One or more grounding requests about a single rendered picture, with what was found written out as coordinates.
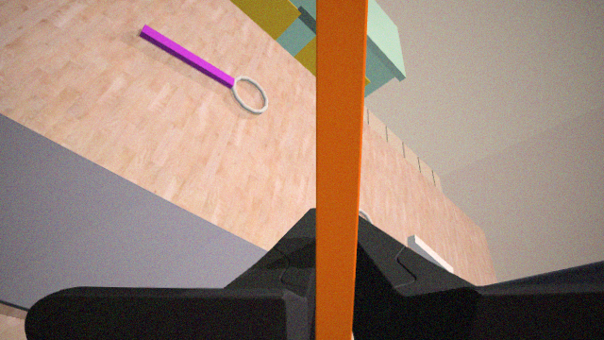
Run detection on purple wand with white loop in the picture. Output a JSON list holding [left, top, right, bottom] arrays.
[[140, 25, 268, 113]]

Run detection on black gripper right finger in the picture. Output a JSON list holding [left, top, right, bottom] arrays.
[[352, 216, 604, 340]]

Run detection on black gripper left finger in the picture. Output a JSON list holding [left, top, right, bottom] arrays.
[[25, 208, 316, 340]]

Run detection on orange bar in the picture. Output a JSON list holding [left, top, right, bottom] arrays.
[[316, 0, 368, 340]]

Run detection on white rectangular bar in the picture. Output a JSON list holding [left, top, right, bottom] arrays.
[[407, 234, 453, 273]]

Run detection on grey loop with yellow handle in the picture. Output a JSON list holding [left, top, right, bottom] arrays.
[[359, 209, 374, 225]]

